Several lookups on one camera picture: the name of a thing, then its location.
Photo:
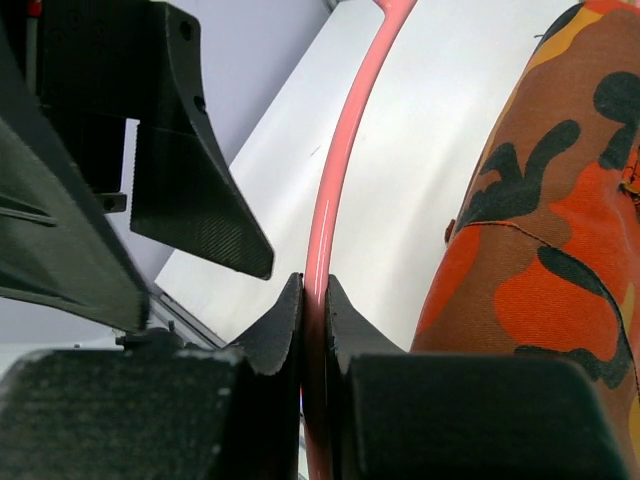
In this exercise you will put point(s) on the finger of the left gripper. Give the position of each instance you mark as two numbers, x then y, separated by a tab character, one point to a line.
57	247
184	195

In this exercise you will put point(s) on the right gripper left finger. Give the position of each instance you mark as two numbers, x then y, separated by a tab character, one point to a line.
159	408

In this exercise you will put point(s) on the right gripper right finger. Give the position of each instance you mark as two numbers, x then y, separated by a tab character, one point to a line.
395	415

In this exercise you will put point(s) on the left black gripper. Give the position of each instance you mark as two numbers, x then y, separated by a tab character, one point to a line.
92	65

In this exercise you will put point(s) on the pink plastic hanger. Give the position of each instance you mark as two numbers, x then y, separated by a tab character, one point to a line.
319	251

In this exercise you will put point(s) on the orange camouflage trousers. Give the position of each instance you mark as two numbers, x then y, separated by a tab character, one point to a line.
543	257

